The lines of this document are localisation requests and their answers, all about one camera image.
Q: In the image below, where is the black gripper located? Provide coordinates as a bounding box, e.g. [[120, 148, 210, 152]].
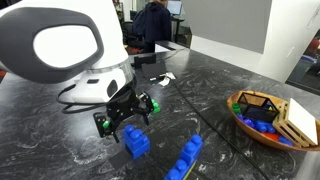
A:
[[93, 88, 154, 142]]

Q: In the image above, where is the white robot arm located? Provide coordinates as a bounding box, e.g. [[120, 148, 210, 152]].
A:
[[0, 0, 154, 137]]

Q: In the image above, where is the small green block near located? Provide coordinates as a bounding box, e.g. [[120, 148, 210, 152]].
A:
[[102, 120, 110, 129]]

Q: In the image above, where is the small green block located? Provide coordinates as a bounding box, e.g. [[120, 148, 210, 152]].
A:
[[151, 99, 160, 113], [102, 120, 110, 129]]

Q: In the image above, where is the small green block far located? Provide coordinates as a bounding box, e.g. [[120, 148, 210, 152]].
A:
[[151, 99, 160, 113]]

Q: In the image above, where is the square blue base block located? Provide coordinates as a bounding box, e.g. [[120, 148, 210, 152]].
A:
[[125, 135, 150, 159]]

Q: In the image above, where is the long blue building block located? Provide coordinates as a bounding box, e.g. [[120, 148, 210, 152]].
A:
[[164, 134, 203, 180]]

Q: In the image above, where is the yellow block under long block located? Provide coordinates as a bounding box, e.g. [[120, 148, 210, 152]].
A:
[[182, 161, 197, 180]]

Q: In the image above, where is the black power outlet box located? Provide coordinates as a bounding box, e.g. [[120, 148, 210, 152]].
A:
[[130, 54, 167, 79]]

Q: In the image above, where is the white paper tag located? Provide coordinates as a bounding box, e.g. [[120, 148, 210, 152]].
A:
[[160, 72, 176, 86]]

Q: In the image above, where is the person in blue hoodie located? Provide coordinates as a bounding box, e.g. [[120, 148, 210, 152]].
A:
[[132, 0, 172, 53]]

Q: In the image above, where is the computer monitor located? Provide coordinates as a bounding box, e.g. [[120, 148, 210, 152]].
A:
[[167, 0, 182, 15]]

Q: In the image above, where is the wooden bowl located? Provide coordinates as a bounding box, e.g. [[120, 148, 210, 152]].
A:
[[227, 90, 320, 151]]

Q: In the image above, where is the wooden crate with white board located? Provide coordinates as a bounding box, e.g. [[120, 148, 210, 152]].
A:
[[272, 98, 319, 149]]

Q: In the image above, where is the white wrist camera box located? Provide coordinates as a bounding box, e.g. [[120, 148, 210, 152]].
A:
[[71, 69, 126, 103]]

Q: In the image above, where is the black wire frame basket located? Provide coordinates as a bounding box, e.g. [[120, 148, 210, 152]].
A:
[[237, 92, 279, 122]]

